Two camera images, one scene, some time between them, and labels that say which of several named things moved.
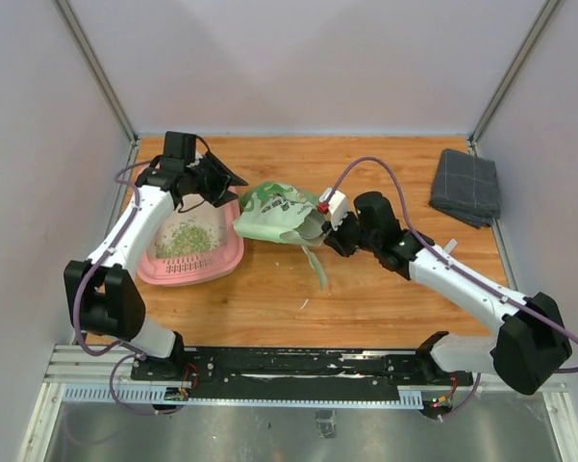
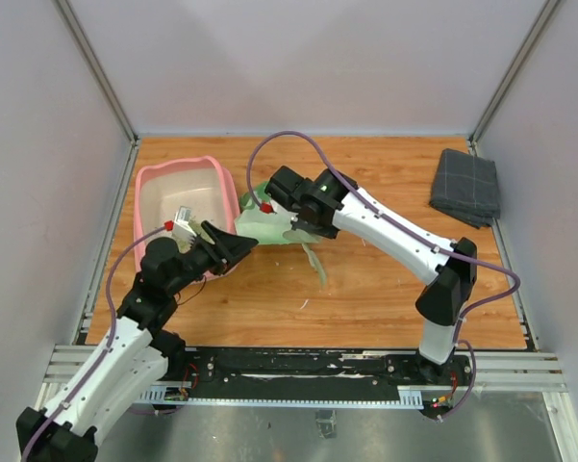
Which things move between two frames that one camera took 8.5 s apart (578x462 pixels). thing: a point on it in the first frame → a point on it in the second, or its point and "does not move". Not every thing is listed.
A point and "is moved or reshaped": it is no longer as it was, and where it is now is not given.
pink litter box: x=199 y=244 is moved or reshaped
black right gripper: x=335 y=238 → x=330 y=232
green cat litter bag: x=273 y=211 does not move
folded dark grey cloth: x=466 y=187 does not move
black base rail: x=299 y=372 does not move
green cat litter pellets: x=188 y=238 does not move
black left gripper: x=222 y=179 → x=228 y=248
